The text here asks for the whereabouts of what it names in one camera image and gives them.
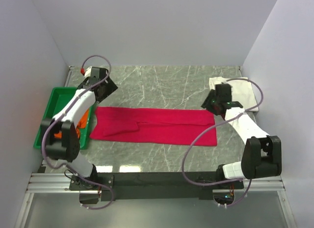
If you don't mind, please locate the pink t shirt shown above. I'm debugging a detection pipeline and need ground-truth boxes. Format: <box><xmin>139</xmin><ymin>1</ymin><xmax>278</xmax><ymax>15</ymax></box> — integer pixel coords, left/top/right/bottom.
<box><xmin>90</xmin><ymin>107</ymin><xmax>215</xmax><ymax>146</ymax></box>

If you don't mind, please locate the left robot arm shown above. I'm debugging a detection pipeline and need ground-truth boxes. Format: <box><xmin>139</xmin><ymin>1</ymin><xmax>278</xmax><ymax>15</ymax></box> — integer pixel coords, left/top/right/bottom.
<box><xmin>40</xmin><ymin>70</ymin><xmax>118</xmax><ymax>190</ymax></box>

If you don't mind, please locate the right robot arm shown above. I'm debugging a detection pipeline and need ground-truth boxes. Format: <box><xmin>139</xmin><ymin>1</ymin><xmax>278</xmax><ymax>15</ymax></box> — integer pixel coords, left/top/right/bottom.
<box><xmin>201</xmin><ymin>90</ymin><xmax>282</xmax><ymax>188</ymax></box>

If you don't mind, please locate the folded white t shirt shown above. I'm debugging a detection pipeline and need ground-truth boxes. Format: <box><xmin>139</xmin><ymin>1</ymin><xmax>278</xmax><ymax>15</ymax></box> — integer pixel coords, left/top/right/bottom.
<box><xmin>209</xmin><ymin>76</ymin><xmax>257</xmax><ymax>109</ymax></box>

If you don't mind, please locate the orange t shirt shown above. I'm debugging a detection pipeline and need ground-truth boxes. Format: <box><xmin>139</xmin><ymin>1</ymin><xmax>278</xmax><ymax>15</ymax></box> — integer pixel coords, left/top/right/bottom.
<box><xmin>54</xmin><ymin>109</ymin><xmax>89</xmax><ymax>139</ymax></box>

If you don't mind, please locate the green plastic bin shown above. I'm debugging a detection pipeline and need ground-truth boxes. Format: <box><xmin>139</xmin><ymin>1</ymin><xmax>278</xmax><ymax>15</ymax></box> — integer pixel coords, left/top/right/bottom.
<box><xmin>33</xmin><ymin>87</ymin><xmax>96</xmax><ymax>151</ymax></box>

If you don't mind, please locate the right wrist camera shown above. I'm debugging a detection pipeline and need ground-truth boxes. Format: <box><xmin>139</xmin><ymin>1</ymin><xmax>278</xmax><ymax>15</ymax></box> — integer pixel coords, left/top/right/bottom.
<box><xmin>215</xmin><ymin>83</ymin><xmax>232</xmax><ymax>103</ymax></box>

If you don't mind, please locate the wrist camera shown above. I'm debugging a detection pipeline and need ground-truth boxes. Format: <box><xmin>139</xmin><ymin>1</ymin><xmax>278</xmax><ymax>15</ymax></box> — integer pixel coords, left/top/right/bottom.
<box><xmin>215</xmin><ymin>83</ymin><xmax>232</xmax><ymax>103</ymax></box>
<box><xmin>81</xmin><ymin>66</ymin><xmax>108</xmax><ymax>79</ymax></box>

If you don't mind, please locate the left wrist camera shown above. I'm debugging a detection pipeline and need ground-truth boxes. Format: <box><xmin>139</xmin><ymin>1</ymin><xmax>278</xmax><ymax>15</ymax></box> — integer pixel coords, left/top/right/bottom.
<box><xmin>81</xmin><ymin>66</ymin><xmax>108</xmax><ymax>79</ymax></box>

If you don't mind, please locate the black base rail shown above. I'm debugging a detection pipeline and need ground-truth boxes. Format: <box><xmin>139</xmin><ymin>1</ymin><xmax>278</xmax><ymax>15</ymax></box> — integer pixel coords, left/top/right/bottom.
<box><xmin>69</xmin><ymin>171</ymin><xmax>244</xmax><ymax>200</ymax></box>

